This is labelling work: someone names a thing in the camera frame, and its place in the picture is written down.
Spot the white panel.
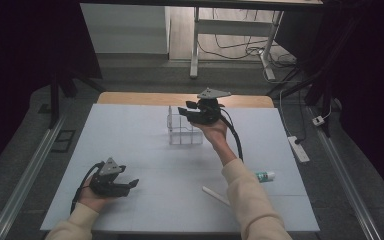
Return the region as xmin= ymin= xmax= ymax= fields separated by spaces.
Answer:
xmin=79 ymin=3 xmax=171 ymax=55

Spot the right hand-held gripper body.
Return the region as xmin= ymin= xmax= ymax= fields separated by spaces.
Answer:
xmin=185 ymin=87 xmax=232 ymax=126

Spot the white table sheet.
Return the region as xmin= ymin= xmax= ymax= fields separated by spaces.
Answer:
xmin=40 ymin=103 xmax=321 ymax=233

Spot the white power strip cable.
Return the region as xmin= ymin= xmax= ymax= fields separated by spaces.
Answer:
xmin=278 ymin=88 xmax=294 ymax=138

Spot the person's left hand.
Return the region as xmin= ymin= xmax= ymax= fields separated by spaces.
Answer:
xmin=78 ymin=184 xmax=119 ymax=214

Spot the white power strip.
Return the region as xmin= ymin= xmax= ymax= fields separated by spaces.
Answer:
xmin=287 ymin=135 xmax=311 ymax=164

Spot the green and white glue stick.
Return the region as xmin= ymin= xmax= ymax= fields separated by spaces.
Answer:
xmin=254 ymin=171 xmax=276 ymax=183

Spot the black curtain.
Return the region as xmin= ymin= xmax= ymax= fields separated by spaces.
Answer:
xmin=0 ymin=0 xmax=103 ymax=181
xmin=274 ymin=0 xmax=384 ymax=208

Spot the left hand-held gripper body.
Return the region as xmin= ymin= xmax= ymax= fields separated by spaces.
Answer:
xmin=88 ymin=157 xmax=132 ymax=198

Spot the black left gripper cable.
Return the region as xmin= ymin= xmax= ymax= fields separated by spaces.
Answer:
xmin=69 ymin=161 xmax=106 ymax=214

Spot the clear acrylic organizer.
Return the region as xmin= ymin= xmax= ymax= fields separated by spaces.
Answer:
xmin=167 ymin=105 xmax=204 ymax=146

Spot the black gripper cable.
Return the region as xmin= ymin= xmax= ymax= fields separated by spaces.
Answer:
xmin=219 ymin=107 xmax=245 ymax=163
xmin=69 ymin=161 xmax=106 ymax=214

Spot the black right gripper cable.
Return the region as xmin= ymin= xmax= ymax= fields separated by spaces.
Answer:
xmin=219 ymin=107 xmax=245 ymax=163

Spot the black floor frame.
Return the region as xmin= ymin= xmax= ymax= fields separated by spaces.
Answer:
xmin=51 ymin=129 xmax=77 ymax=154

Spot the white-legged desk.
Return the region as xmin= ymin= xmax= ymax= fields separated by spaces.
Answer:
xmin=79 ymin=0 xmax=324 ymax=81

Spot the tangle of dark floor cables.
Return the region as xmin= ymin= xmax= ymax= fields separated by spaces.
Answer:
xmin=196 ymin=8 xmax=298 ymax=84

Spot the person's right hand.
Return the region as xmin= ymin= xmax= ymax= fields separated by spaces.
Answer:
xmin=191 ymin=118 xmax=230 ymax=148

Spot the aluminium rail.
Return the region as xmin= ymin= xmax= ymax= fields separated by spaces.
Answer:
xmin=306 ymin=105 xmax=383 ymax=240
xmin=0 ymin=114 xmax=68 ymax=240

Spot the black metal stand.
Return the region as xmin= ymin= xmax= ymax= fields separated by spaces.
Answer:
xmin=48 ymin=66 xmax=106 ymax=130
xmin=266 ymin=0 xmax=364 ymax=138

